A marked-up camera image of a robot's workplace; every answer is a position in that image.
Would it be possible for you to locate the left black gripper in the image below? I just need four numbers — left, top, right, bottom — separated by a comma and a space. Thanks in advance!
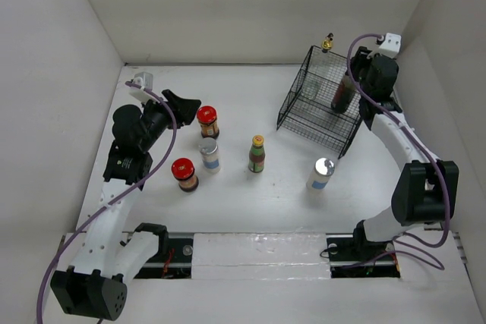
138, 90, 200, 151

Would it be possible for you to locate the dark soy sauce bottle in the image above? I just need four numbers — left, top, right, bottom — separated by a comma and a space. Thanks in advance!
331, 71, 355, 114

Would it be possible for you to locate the silver lid shaker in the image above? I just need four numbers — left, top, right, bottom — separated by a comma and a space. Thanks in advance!
198, 137, 221, 174
306, 158, 336, 191

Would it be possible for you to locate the clear glass oil bottle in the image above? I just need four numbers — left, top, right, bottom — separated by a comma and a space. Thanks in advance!
306, 33, 334, 100

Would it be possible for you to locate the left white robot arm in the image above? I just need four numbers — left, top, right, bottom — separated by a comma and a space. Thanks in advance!
50, 90, 201, 321

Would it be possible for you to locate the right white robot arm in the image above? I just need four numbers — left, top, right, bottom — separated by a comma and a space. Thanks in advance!
346, 46, 459, 259

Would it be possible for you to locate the red lid jar back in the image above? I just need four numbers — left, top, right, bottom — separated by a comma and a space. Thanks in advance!
196, 105, 219, 139

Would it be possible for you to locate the red lid jar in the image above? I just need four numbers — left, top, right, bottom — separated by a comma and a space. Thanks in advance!
171, 158, 199, 193
196, 105, 219, 139

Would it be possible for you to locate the red lid jar front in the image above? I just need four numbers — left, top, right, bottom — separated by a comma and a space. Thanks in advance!
171, 158, 199, 193

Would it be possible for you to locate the green label sauce bottle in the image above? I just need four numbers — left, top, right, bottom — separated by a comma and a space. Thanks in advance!
248, 135, 265, 173

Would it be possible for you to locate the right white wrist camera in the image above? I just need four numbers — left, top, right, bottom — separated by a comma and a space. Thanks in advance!
377, 33, 402, 58

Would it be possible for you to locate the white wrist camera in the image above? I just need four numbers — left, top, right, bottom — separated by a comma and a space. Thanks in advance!
128, 72, 153, 103
377, 33, 402, 58

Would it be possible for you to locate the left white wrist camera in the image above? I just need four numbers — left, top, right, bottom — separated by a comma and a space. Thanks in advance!
128, 72, 153, 103

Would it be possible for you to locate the black wire rack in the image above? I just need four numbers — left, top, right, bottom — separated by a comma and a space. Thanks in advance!
276, 46, 361, 158

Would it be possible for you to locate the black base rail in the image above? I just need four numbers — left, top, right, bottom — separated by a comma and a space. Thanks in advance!
136, 234, 400, 280

